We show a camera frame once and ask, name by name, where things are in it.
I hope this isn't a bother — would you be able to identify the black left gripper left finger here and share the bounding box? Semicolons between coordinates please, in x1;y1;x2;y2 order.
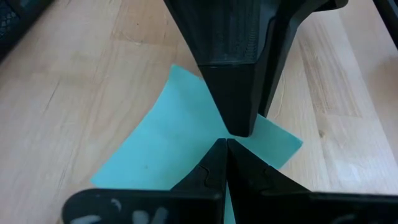
62;138;228;224

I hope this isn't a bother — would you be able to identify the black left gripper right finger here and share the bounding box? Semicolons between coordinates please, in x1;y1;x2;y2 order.
227;138;398;224

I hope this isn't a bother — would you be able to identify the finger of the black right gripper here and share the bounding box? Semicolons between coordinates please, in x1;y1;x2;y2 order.
163;0;280;138
257;0;349;118

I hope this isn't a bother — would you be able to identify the blue sticky note pad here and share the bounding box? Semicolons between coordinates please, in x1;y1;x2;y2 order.
89;63;304;224

